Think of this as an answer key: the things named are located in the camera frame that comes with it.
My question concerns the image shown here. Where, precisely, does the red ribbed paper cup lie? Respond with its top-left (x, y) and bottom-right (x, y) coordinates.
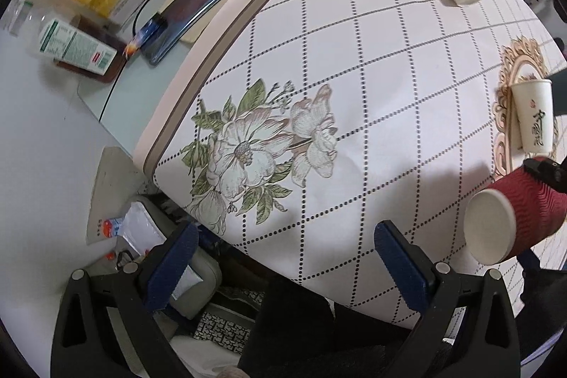
top-left (463, 167), bottom-right (566, 266)

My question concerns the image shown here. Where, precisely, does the white cup with black calligraphy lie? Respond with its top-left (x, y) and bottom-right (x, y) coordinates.
top-left (511, 80), bottom-right (554, 154)

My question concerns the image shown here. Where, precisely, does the floral checked tablecloth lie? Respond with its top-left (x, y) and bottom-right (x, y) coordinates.
top-left (134, 0), bottom-right (565, 327)

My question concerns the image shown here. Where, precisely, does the brown liquid bottle white label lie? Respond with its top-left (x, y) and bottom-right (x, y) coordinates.
top-left (30, 11), bottom-right (127, 84)

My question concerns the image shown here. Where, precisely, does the purple smartphone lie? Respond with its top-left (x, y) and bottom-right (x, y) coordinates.
top-left (140, 0), bottom-right (222, 66)

